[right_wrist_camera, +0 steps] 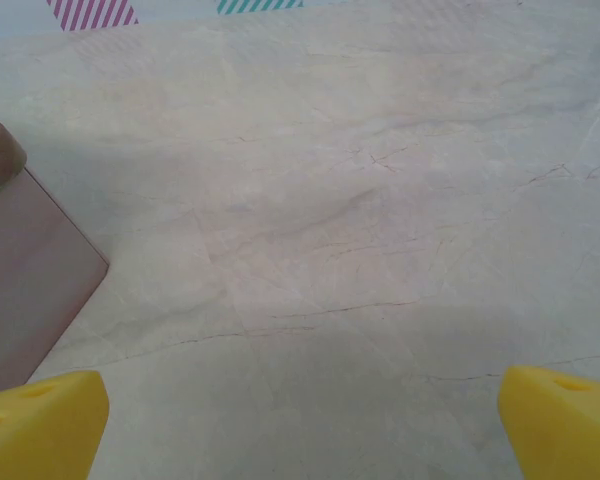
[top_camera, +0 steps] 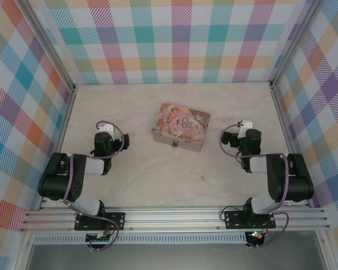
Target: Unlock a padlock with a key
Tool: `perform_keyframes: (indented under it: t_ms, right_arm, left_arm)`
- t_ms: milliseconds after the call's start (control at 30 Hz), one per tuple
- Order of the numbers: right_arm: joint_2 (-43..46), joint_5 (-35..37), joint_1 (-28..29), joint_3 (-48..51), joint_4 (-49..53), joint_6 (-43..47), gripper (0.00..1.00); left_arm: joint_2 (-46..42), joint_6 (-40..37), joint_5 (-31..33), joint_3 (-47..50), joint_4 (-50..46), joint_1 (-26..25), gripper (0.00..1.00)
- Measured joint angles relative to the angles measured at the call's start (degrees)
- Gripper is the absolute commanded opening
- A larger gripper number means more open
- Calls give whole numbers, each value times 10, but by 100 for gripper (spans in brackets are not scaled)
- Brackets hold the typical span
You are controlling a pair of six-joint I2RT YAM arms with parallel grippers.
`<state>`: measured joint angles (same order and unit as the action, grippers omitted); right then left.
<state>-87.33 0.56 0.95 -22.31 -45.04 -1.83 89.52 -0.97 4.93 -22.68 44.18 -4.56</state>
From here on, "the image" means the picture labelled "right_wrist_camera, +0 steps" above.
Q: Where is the pink illustrated tin box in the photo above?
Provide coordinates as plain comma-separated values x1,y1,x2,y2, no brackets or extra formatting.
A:
0,116,110,399

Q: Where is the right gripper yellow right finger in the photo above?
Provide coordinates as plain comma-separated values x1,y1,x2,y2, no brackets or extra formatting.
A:
496,365,600,480

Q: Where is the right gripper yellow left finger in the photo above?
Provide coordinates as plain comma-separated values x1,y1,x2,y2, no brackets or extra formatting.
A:
0,370,111,480

